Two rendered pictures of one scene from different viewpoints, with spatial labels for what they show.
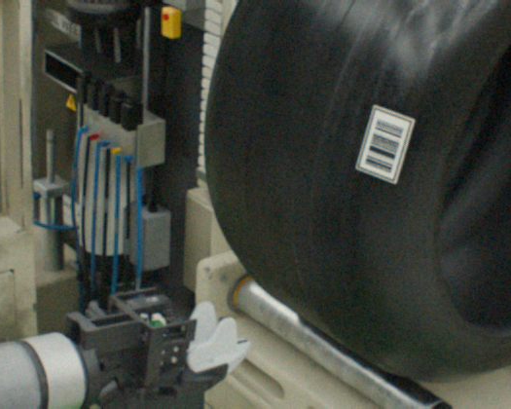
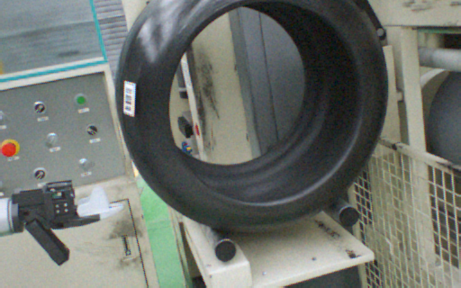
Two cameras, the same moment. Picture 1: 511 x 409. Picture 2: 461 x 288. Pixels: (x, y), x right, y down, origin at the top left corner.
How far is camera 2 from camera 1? 0.80 m
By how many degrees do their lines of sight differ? 28
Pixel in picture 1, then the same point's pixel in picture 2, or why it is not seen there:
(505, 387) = (318, 246)
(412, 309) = (175, 183)
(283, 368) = (193, 230)
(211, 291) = not seen: hidden behind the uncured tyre
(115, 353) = (34, 206)
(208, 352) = (89, 208)
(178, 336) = (66, 198)
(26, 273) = (135, 200)
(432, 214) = (167, 132)
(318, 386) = (200, 238)
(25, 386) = not seen: outside the picture
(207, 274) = not seen: hidden behind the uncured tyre
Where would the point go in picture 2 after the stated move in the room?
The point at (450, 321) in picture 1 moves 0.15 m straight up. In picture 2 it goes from (205, 192) to (191, 119)
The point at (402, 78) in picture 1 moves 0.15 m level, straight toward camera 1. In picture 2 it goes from (134, 66) to (73, 84)
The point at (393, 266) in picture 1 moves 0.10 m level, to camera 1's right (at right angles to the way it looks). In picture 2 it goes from (153, 159) to (198, 158)
